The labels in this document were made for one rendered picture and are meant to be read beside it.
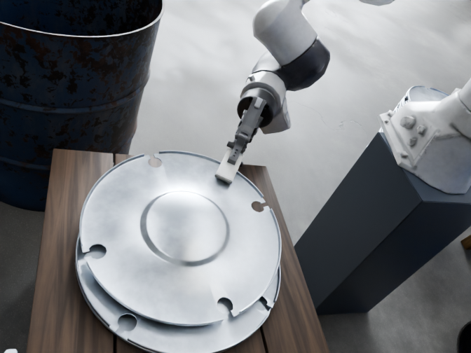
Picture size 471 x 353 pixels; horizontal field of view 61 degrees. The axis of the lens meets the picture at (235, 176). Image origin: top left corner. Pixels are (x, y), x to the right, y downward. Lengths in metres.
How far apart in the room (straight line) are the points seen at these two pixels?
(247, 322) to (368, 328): 0.62
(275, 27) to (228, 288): 0.49
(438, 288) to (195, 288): 0.95
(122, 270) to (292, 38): 0.53
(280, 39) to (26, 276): 0.71
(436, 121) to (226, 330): 0.51
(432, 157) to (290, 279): 0.34
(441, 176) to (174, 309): 0.52
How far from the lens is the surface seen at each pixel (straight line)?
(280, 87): 0.84
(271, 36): 0.82
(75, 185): 0.65
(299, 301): 0.63
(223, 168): 0.66
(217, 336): 0.54
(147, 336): 0.53
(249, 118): 0.71
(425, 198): 0.77
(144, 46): 0.83
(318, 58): 0.85
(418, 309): 1.28
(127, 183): 0.63
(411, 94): 1.50
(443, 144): 0.78
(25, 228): 1.04
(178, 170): 0.66
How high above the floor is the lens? 0.84
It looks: 42 degrees down
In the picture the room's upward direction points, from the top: 25 degrees clockwise
